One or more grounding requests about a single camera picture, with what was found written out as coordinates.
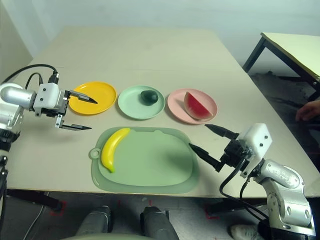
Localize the red watermelon slice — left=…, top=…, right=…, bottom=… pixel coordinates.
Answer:
left=183, top=91, right=215, bottom=121

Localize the grey right robot leg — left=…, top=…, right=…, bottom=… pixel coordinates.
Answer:
left=139, top=205, right=180, bottom=240

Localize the side table with black legs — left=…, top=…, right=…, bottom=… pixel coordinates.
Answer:
left=242, top=31, right=320, bottom=101

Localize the black left wrist camera cable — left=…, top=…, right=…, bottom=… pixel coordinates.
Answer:
left=0, top=64, right=60, bottom=90

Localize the white shoe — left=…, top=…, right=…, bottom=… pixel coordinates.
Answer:
left=229, top=224, right=261, bottom=240

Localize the thin black hanging cable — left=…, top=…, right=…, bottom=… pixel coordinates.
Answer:
left=239, top=178, right=268, bottom=220

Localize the pink plate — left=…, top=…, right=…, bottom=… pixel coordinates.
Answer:
left=166, top=88, right=218, bottom=125

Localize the bystander hand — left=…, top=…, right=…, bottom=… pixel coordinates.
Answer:
left=295, top=99, right=320, bottom=122

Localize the white floor cable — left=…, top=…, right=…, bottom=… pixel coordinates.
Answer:
left=23, top=207, right=45, bottom=240

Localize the mint green plate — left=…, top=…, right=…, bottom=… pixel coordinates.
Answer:
left=117, top=84, right=166, bottom=121

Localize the dark green toy avocado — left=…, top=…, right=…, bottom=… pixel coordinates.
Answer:
left=139, top=90, right=159, bottom=105

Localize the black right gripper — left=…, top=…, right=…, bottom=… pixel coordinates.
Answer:
left=188, top=123, right=251, bottom=173

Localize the grey left robot leg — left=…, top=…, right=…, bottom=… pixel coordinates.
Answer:
left=76, top=205, right=112, bottom=237

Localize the green silicone tray mat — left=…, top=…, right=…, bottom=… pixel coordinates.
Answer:
left=89, top=126, right=200, bottom=195

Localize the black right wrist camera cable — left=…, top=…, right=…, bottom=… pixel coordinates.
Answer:
left=219, top=159, right=270, bottom=221

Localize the black table leg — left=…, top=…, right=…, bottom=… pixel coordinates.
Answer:
left=6, top=189, right=63, bottom=213
left=204, top=197, right=270, bottom=217

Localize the yellow plate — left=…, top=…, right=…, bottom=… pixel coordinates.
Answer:
left=67, top=80, right=118, bottom=116

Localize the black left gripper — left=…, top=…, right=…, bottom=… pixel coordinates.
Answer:
left=44, top=89, right=98, bottom=132

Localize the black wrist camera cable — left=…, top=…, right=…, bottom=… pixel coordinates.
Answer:
left=0, top=64, right=60, bottom=90
left=219, top=159, right=270, bottom=221

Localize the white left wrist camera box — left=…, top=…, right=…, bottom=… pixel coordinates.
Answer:
left=32, top=83, right=63, bottom=118

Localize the grey robot leg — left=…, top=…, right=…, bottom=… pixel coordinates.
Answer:
left=139, top=205, right=180, bottom=240
left=76, top=205, right=112, bottom=237

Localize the yellow toy banana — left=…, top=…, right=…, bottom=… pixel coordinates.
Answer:
left=100, top=127, right=131, bottom=173

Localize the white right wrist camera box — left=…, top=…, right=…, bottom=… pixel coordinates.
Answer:
left=238, top=122, right=273, bottom=179

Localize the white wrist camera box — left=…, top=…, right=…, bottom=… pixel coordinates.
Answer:
left=238, top=122, right=273, bottom=179
left=32, top=83, right=63, bottom=118

